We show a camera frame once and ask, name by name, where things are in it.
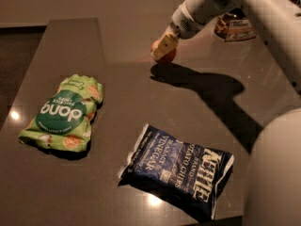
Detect blue Kettle chips bag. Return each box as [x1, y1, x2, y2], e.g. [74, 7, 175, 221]
[119, 124, 234, 222]

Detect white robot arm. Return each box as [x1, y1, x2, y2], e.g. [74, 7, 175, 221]
[151, 0, 301, 226]

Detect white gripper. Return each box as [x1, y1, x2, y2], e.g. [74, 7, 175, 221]
[150, 0, 238, 61]

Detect glass jar black lid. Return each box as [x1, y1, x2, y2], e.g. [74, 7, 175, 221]
[214, 8, 257, 42]

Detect green rice chips bag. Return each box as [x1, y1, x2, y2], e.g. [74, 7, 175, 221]
[18, 74, 103, 153]

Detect red apple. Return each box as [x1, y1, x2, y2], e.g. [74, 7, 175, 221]
[150, 40, 177, 64]

